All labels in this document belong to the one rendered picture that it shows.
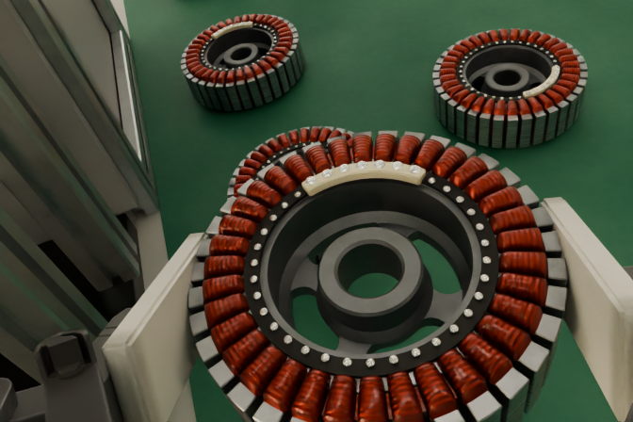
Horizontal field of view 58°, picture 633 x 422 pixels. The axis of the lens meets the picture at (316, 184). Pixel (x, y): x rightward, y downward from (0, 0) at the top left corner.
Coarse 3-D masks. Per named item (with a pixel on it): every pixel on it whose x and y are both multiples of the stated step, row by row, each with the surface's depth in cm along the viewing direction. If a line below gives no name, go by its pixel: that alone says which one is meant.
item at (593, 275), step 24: (552, 216) 17; (576, 216) 17; (576, 240) 15; (576, 264) 15; (600, 264) 14; (576, 288) 15; (600, 288) 13; (624, 288) 13; (576, 312) 15; (600, 312) 13; (624, 312) 12; (576, 336) 16; (600, 336) 13; (624, 336) 12; (600, 360) 14; (624, 360) 12; (600, 384) 14; (624, 384) 12; (624, 408) 13
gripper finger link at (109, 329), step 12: (108, 324) 16; (108, 336) 16; (96, 348) 15; (108, 384) 14; (24, 396) 14; (36, 396) 13; (108, 396) 14; (24, 408) 13; (36, 408) 13; (120, 408) 14; (12, 420) 13; (24, 420) 13; (36, 420) 13; (120, 420) 14
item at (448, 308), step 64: (256, 192) 19; (320, 192) 19; (384, 192) 20; (448, 192) 18; (512, 192) 17; (256, 256) 18; (384, 256) 19; (448, 256) 19; (512, 256) 16; (192, 320) 17; (256, 320) 16; (384, 320) 17; (448, 320) 15; (512, 320) 15; (256, 384) 15; (320, 384) 14; (384, 384) 14; (448, 384) 14; (512, 384) 14
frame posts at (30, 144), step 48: (0, 96) 27; (0, 144) 29; (48, 144) 30; (48, 192) 33; (96, 192) 36; (0, 240) 23; (96, 240) 35; (0, 288) 22; (48, 288) 25; (96, 288) 38; (0, 336) 23; (48, 336) 24; (96, 336) 28
